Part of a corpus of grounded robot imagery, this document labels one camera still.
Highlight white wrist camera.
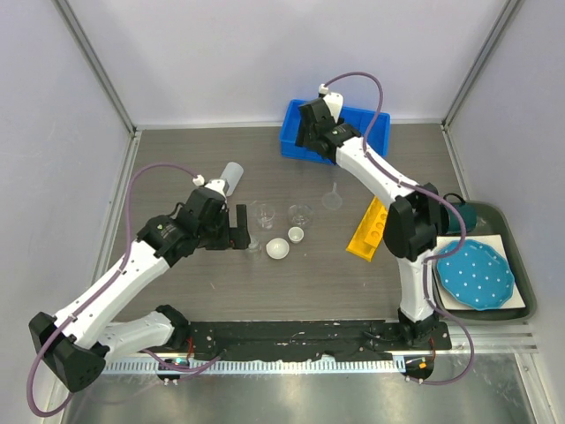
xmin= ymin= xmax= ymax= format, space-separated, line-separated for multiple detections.
xmin=318 ymin=84 xmax=343 ymax=123
xmin=192 ymin=174 xmax=230 ymax=199

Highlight blue round plate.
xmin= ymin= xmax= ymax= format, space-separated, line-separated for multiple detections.
xmin=435 ymin=238 xmax=517 ymax=311

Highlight yellow test tube rack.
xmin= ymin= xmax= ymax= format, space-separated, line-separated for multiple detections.
xmin=346 ymin=197 xmax=388 ymax=262

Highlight white square board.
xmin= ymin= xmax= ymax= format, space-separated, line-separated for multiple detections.
xmin=426 ymin=233 xmax=528 ymax=311

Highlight white slotted cable duct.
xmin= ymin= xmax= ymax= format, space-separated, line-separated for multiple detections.
xmin=102 ymin=355 xmax=405 ymax=376

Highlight white squeeze bottle red cap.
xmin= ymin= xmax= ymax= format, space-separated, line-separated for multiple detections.
xmin=220 ymin=162 xmax=244 ymax=197

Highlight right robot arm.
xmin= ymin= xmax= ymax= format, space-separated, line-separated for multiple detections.
xmin=296 ymin=95 xmax=443 ymax=349

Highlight teal object with black cord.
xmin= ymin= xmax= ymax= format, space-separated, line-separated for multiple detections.
xmin=443 ymin=193 xmax=478 ymax=235

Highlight small glass bottle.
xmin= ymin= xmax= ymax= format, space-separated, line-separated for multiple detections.
xmin=247 ymin=236 xmax=262 ymax=256

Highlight clear plastic funnel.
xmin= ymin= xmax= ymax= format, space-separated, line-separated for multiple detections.
xmin=321 ymin=182 xmax=343 ymax=210

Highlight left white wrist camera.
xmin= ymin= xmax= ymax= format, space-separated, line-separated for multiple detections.
xmin=192 ymin=174 xmax=230 ymax=199

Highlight dark green tray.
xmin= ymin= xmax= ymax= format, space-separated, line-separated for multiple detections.
xmin=417 ymin=201 xmax=539 ymax=326

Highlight blue plastic divided bin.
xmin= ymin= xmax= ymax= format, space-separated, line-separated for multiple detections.
xmin=278 ymin=99 xmax=392 ymax=165

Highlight round glass flask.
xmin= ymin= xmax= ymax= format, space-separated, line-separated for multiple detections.
xmin=287 ymin=203 xmax=314 ymax=228

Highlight white evaporating dish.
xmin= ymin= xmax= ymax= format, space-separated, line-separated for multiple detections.
xmin=266 ymin=238 xmax=290 ymax=260

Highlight small white crucible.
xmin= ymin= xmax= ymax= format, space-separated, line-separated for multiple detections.
xmin=288 ymin=226 xmax=305 ymax=244

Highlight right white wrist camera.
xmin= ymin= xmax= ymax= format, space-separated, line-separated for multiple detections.
xmin=318 ymin=84 xmax=343 ymax=123

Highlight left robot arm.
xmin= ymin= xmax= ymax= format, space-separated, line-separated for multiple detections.
xmin=28 ymin=187 xmax=251 ymax=393

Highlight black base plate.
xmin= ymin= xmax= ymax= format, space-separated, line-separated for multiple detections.
xmin=137 ymin=318 xmax=453 ymax=362

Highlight glass beaker with spout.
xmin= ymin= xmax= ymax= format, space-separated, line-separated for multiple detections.
xmin=255 ymin=203 xmax=275 ymax=231

